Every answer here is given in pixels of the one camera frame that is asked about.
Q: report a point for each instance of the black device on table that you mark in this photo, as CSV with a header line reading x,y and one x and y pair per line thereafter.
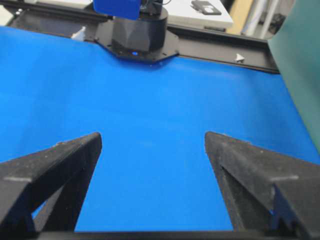
x,y
205,7

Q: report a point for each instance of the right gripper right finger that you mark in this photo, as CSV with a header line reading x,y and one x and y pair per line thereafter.
x,y
265,190

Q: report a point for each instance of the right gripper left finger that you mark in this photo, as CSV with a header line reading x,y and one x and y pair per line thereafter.
x,y
44,191

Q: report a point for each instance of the green backdrop curtain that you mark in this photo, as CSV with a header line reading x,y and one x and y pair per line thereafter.
x,y
296,51

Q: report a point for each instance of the blue block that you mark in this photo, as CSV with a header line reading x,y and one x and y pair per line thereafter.
x,y
128,9

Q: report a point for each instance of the blue table cloth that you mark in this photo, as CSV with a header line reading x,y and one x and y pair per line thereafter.
x,y
153,172

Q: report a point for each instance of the black aluminium frame rail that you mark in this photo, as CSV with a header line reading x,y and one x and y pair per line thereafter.
x,y
181,41

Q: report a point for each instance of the left arm round base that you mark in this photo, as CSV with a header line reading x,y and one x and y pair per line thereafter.
x,y
146,39

